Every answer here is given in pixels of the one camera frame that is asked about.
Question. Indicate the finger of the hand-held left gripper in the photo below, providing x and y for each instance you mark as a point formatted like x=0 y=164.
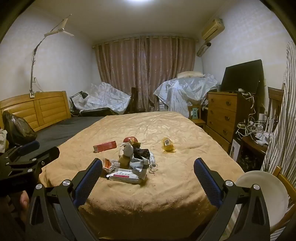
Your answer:
x=29 y=146
x=49 y=154

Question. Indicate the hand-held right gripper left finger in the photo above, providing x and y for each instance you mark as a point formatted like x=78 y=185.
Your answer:
x=89 y=183

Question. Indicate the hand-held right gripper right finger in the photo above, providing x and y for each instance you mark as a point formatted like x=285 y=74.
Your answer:
x=207 y=183

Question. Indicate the orange white snack wrapper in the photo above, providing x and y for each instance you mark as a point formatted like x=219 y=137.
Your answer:
x=107 y=163

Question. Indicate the silver white foil packet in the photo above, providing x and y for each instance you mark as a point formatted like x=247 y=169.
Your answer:
x=138 y=168

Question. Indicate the white plastic basin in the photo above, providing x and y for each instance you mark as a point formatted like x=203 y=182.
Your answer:
x=261 y=199

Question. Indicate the black tissue pack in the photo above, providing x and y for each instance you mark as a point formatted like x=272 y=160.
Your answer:
x=141 y=153

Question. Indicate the person's left hand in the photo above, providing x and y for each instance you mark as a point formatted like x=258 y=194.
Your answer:
x=23 y=201

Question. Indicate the black plastic bag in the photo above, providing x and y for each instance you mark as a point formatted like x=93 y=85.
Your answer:
x=16 y=129

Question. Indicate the white cloth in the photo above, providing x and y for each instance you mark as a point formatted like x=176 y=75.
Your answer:
x=2 y=141

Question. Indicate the dark grey bed sheet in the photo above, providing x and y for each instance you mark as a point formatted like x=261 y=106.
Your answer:
x=64 y=129

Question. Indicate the white snack packet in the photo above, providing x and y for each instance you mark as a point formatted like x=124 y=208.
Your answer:
x=124 y=177

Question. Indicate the flat red box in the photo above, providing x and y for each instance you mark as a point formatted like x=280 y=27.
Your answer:
x=105 y=146

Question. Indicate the wooden headboard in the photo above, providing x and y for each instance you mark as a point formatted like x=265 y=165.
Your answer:
x=46 y=109

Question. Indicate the white cardboard box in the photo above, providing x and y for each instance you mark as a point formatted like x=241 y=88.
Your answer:
x=235 y=149

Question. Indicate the yellow plastic wrapper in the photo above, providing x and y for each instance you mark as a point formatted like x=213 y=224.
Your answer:
x=167 y=144

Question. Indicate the dark wooden side table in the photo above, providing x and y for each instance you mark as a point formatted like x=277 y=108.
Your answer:
x=254 y=150

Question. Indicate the crumpled grey wrapper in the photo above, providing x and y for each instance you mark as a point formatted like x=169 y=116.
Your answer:
x=152 y=162

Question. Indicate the red apple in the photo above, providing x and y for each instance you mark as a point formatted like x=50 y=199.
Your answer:
x=130 y=139

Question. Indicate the gold foil wrapper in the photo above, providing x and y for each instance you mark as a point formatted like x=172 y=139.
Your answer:
x=136 y=144

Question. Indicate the small wooden chair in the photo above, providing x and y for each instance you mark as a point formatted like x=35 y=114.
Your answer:
x=196 y=121

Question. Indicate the black desk lamp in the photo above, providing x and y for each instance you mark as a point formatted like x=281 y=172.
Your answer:
x=83 y=94

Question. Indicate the wooden dresser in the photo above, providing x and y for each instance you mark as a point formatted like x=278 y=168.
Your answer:
x=222 y=111

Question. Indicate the light wooden chair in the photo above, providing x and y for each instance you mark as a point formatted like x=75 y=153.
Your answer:
x=283 y=178

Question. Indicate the low plastic sheet cover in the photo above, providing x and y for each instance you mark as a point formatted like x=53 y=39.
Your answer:
x=104 y=97

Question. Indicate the white cylinder container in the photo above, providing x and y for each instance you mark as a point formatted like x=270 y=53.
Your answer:
x=261 y=117

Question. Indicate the tall plastic sheet cover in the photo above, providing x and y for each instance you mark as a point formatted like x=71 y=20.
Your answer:
x=182 y=90

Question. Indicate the dark wooden chair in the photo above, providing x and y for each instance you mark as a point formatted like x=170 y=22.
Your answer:
x=134 y=97

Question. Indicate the grey striped cloth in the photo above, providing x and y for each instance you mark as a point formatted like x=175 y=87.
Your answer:
x=284 y=115

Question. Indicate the cream pillow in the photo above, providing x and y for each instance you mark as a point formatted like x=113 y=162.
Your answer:
x=189 y=74

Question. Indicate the black television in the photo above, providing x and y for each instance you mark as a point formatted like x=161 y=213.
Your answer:
x=242 y=76

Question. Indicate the brown curtain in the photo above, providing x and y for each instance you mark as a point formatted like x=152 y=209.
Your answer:
x=138 y=69

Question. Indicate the beige air conditioner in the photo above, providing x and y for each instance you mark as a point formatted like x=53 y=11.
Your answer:
x=212 y=29

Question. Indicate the white wall socket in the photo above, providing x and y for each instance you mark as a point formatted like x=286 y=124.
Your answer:
x=34 y=79

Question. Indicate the wooden frame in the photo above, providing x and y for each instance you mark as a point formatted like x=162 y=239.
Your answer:
x=275 y=97

